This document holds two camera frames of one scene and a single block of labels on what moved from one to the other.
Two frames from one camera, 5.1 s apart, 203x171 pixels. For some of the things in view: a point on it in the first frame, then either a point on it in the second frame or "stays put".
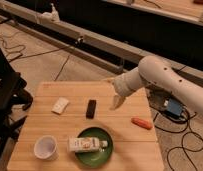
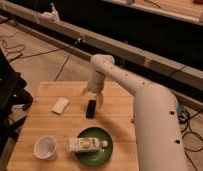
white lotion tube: [86, 145] stays put
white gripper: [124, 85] → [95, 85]
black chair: [9, 90] stays put
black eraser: [91, 109] stays put
